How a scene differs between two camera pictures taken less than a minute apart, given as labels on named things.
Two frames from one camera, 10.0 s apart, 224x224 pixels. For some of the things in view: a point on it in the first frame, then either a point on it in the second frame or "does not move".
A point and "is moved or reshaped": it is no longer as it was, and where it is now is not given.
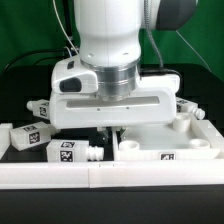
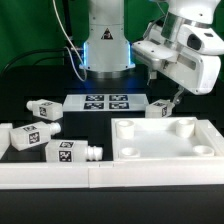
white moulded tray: (184, 141) is moved or reshaped
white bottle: (40, 108) does not move
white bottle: (73, 151) does not move
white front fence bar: (113, 174) does not move
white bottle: (26, 136) does not move
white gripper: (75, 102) → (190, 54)
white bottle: (184, 106) is moved or reshaped
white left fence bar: (5, 140) does not move
